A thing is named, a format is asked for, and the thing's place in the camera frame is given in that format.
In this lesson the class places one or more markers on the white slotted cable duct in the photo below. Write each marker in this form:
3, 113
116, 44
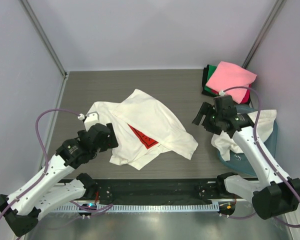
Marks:
214, 207

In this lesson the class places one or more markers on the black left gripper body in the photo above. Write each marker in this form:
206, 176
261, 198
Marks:
112, 136

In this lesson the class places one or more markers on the black folded t shirt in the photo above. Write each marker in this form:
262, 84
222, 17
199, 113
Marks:
203, 83

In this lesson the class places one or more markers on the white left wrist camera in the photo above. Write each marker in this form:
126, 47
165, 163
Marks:
89, 120

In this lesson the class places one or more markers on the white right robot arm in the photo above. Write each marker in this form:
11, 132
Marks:
276, 193

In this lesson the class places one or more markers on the red folded t shirt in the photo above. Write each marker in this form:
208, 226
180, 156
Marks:
244, 100

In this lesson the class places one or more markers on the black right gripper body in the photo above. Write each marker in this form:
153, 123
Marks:
206, 118

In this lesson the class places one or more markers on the white t shirt red print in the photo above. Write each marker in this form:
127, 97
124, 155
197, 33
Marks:
144, 129

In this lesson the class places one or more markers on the left aluminium frame post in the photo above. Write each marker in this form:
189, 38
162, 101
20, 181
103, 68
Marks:
42, 35

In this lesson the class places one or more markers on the white crumpled t shirt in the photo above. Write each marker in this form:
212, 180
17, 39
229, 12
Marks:
225, 145

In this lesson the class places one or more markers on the aluminium frame post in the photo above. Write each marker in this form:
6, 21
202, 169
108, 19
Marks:
42, 35
269, 21

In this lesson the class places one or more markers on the right aluminium frame post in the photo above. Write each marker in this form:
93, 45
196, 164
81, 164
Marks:
269, 21

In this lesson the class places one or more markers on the blue plastic basket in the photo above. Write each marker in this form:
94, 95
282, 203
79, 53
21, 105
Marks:
239, 162

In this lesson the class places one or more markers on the green folded t shirt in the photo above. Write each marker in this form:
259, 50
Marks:
211, 70

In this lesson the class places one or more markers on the pink folded t shirt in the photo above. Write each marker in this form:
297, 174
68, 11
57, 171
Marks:
228, 75

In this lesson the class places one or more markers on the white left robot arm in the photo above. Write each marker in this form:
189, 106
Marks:
24, 208

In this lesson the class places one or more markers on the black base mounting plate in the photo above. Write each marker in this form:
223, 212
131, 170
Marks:
157, 192

